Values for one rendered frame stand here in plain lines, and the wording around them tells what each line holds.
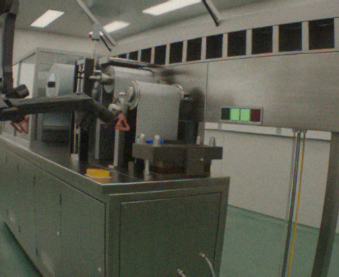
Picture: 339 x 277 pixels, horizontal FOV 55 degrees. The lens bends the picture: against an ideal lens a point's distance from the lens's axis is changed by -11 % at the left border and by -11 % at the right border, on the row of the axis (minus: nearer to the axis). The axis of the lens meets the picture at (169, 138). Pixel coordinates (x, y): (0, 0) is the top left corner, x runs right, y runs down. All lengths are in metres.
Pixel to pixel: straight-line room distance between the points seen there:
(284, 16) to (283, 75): 0.26
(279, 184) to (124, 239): 3.13
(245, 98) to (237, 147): 3.17
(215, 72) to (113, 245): 0.93
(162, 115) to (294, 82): 0.66
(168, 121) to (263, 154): 2.82
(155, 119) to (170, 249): 0.61
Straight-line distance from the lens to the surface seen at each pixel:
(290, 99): 1.44
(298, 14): 1.49
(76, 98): 1.41
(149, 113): 1.67
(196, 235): 1.62
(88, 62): 1.89
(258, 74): 1.55
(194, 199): 1.56
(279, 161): 4.30
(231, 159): 4.81
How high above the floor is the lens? 1.14
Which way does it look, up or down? 3 degrees down
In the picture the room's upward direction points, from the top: 4 degrees clockwise
